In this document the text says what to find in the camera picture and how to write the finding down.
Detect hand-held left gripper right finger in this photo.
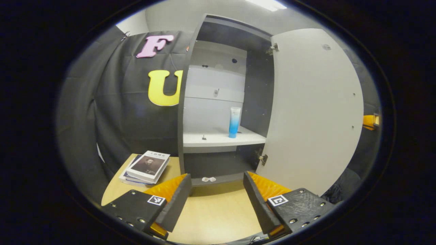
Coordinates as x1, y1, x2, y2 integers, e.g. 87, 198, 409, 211
243, 171, 336, 240

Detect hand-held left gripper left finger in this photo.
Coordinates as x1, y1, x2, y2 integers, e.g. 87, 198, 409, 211
102, 174, 192, 240

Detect white cabinet door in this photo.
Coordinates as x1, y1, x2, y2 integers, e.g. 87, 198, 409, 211
255, 28, 364, 197

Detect blue and white bottle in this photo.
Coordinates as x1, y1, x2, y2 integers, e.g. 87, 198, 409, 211
228, 107, 242, 138

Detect white cabinet shelf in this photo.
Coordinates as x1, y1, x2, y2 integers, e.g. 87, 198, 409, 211
183, 126, 267, 148

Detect dark grey cabinet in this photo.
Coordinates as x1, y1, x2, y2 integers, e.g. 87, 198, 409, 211
176, 14, 276, 187

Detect white portrait cover book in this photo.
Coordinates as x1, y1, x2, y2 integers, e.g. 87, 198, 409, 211
126, 150, 171, 184

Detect plain white book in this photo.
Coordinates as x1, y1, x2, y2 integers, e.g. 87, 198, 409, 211
118, 155, 152, 187

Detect black backdrop cloth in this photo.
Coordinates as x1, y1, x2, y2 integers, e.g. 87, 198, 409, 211
56, 26, 381, 205

